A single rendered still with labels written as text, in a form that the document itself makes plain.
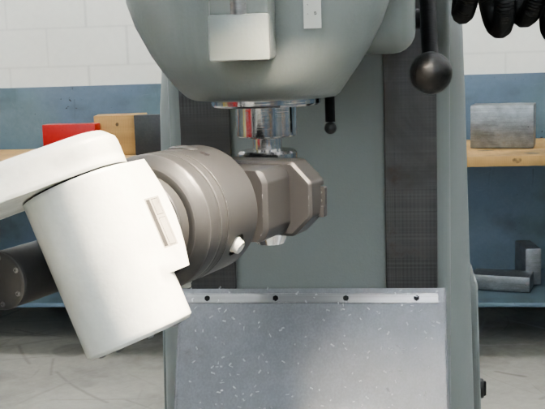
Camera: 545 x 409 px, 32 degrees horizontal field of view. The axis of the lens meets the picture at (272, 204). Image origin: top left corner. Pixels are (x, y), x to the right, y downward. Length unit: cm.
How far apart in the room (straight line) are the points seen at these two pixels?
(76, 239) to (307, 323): 64
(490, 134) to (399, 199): 335
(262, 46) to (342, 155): 52
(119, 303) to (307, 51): 23
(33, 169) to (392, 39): 41
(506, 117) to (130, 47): 196
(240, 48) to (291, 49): 5
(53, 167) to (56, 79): 471
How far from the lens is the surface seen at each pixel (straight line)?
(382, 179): 113
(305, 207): 69
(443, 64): 68
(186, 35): 68
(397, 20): 85
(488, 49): 498
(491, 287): 454
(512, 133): 446
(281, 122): 74
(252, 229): 65
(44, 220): 55
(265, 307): 116
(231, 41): 63
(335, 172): 113
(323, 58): 67
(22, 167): 54
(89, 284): 54
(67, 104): 522
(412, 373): 114
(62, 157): 54
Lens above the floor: 135
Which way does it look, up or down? 9 degrees down
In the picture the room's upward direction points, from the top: 2 degrees counter-clockwise
